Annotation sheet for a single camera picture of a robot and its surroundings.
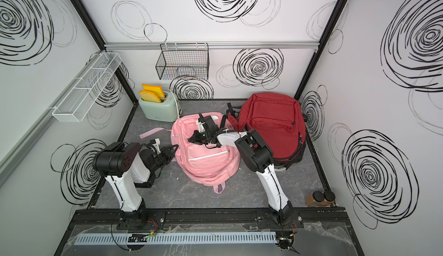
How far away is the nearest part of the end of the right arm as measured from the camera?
0.79m

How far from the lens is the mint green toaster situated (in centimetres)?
101

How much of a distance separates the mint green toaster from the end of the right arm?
23 centimetres
